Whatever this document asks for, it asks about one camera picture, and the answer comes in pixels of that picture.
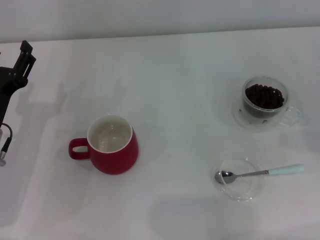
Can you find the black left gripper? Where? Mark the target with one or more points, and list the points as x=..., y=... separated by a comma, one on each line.
x=10, y=80

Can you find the coffee bean pile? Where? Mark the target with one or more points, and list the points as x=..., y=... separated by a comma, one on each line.
x=265, y=97

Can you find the clear glass cup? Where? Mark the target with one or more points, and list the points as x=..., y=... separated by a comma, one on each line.
x=246, y=105

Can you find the clear glass saucer with crumbs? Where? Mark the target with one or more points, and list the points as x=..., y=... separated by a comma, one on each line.
x=250, y=123

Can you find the clear empty glass saucer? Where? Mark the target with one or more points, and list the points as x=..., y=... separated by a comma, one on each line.
x=240, y=190

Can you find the red ceramic mug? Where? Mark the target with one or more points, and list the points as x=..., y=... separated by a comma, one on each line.
x=117, y=160

